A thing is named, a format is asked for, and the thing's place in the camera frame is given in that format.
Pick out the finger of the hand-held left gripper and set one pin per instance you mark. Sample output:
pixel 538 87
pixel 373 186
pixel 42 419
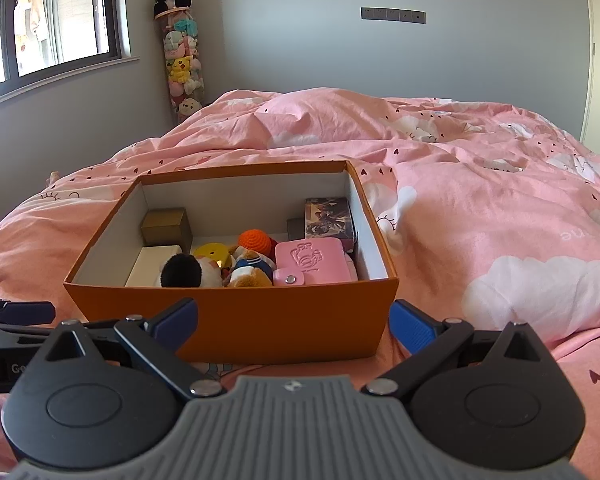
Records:
pixel 20 337
pixel 27 312

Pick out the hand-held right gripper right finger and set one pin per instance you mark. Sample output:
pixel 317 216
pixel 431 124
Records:
pixel 412 330

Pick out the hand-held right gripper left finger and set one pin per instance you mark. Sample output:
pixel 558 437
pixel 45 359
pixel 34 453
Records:
pixel 177 322

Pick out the white plush with black ear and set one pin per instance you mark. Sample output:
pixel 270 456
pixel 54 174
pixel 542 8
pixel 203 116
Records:
pixel 180 270

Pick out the long white box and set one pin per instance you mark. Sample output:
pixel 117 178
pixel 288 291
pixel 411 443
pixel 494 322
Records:
pixel 150 265

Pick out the yellow black toy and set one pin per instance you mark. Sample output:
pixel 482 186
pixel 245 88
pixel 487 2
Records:
pixel 212 252

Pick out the pilot plush with blue cap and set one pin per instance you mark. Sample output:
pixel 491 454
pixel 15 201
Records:
pixel 250 270

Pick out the small brown cardboard box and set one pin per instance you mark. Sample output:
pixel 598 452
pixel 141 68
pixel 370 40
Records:
pixel 165 225

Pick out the orange cardboard box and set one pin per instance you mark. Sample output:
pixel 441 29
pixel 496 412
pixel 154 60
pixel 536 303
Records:
pixel 280 320

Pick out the orange crochet ball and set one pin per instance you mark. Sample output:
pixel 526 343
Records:
pixel 255 241

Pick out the pink snap-button case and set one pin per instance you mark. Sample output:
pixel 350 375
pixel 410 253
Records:
pixel 310 262

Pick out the illustrated card box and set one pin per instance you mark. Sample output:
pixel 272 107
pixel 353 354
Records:
pixel 330 220

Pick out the dark grey box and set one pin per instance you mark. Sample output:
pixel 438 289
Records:
pixel 295 229

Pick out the pink printed blanket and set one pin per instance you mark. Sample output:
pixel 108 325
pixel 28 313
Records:
pixel 480 200

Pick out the clear tube of plush toys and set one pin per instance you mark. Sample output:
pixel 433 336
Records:
pixel 182 70

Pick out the grey wall switch panel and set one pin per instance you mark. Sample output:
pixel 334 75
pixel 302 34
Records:
pixel 392 15

